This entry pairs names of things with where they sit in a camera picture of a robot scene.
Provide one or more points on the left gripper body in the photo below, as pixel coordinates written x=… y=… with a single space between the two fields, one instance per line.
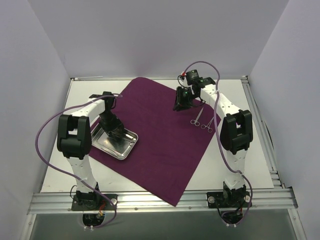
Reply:
x=114 y=126

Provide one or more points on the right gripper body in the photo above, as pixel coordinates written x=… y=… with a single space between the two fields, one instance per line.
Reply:
x=180 y=105

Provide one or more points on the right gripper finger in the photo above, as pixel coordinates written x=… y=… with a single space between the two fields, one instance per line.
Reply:
x=178 y=95
x=181 y=106

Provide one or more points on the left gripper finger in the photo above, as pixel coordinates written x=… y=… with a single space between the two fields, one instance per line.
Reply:
x=119 y=133
x=108 y=138

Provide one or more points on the steel instrument tray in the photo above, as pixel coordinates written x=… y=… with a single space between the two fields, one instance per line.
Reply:
x=119 y=150

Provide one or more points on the steel surgical scissors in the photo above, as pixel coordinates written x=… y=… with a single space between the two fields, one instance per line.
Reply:
x=195 y=121

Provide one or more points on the steel forceps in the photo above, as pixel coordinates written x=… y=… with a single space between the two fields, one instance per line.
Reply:
x=208 y=125
x=128 y=137

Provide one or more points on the purple cloth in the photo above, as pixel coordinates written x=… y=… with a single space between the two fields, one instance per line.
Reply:
x=169 y=147

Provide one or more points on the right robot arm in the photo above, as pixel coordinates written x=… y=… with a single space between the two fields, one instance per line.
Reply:
x=233 y=126

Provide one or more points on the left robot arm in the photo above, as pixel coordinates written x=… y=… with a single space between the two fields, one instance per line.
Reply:
x=74 y=139

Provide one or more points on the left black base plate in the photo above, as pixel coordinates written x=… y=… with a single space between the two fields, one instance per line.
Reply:
x=90 y=202

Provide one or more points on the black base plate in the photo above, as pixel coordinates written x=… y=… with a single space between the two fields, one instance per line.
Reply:
x=223 y=200
x=90 y=202

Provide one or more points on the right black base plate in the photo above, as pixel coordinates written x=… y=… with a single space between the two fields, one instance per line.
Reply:
x=223 y=200

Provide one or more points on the aluminium right rail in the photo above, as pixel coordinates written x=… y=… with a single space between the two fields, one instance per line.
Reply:
x=263 y=135

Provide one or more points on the aluminium rail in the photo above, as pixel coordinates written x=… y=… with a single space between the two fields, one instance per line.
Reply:
x=263 y=135
x=145 y=202

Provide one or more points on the aluminium front rail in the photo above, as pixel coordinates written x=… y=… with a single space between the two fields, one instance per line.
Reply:
x=145 y=202

